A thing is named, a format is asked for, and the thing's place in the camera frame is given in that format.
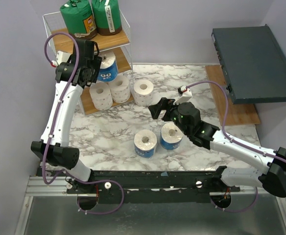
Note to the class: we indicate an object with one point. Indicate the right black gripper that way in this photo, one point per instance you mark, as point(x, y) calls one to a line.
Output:
point(166, 107)

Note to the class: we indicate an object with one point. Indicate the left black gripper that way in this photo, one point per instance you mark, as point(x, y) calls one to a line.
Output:
point(96, 63)

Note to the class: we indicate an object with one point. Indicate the white patterned roll blue dots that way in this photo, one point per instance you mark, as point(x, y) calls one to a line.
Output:
point(101, 96)

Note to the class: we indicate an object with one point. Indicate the green roll orange label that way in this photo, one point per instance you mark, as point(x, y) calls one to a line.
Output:
point(79, 19)

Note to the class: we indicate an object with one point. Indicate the green roll white label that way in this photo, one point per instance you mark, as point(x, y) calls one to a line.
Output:
point(107, 17)

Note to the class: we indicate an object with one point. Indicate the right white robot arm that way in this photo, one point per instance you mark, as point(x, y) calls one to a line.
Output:
point(267, 166)

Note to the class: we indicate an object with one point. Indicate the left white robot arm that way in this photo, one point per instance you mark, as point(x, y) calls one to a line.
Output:
point(72, 75)

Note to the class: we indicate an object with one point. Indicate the wooden board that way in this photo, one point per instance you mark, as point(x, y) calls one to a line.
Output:
point(238, 114)

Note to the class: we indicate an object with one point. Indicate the dark teal metal box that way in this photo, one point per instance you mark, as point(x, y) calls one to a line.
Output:
point(253, 64)

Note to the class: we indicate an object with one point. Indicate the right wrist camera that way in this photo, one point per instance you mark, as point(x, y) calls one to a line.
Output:
point(185, 95)

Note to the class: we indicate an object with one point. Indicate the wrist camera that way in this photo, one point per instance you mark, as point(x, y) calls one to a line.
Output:
point(60, 58)
point(185, 95)

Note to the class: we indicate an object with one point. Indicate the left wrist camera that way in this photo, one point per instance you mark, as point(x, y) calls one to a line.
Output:
point(60, 58)

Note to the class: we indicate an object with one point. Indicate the black mounting rail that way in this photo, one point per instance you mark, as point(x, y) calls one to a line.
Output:
point(113, 187)

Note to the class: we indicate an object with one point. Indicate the aluminium extrusion rail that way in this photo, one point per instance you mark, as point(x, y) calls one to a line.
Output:
point(52, 185)

